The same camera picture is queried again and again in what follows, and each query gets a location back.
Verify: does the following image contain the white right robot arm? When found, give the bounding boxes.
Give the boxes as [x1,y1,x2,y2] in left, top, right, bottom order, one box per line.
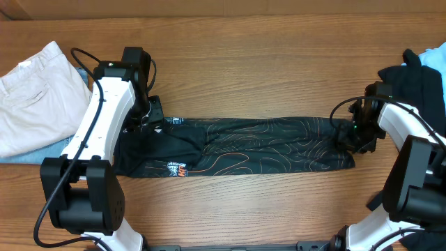
[323,82,445,250]

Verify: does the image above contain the beige folded trousers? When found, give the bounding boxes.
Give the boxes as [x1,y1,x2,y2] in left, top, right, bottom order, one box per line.
[1,41,91,157]

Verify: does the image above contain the black garment pile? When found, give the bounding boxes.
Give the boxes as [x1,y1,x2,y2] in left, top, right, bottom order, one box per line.
[365,48,446,251]

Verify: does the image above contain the light blue garment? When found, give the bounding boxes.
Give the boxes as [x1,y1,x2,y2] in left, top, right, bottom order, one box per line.
[402,43,445,120]

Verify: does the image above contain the black printed cycling jersey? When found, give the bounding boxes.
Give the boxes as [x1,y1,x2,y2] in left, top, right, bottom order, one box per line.
[113,116,355,178]

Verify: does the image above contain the blue folded jeans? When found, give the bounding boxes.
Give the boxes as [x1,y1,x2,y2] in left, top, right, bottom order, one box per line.
[0,68,90,165]

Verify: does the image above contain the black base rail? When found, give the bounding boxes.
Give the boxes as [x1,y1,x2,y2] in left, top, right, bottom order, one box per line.
[142,235,348,251]

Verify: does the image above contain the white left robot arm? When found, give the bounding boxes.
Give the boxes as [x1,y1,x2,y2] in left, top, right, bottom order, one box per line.
[33,47,164,251]

